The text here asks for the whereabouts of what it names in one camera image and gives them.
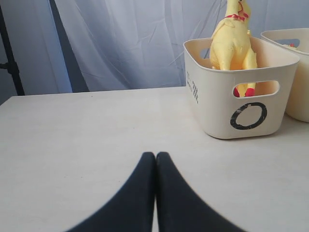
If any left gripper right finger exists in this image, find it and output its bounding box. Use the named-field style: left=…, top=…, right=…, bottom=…
left=156, top=152, right=244, bottom=232

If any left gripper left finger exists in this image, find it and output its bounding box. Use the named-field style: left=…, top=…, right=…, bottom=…
left=69, top=152, right=156, bottom=232

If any yellow rubber chicken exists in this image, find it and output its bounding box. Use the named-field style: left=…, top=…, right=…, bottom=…
left=238, top=0, right=257, bottom=70
left=209, top=0, right=257, bottom=98

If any cream bin marked O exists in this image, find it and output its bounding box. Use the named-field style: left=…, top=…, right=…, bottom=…
left=183, top=37, right=300, bottom=139

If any grey backdrop curtain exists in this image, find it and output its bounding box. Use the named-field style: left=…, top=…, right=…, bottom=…
left=0, top=0, right=309, bottom=106

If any black light stand pole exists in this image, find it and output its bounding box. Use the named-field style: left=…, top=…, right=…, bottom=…
left=0, top=9, right=25, bottom=96

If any cream bin marked X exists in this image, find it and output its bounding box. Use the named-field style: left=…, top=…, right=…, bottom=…
left=261, top=28, right=309, bottom=123

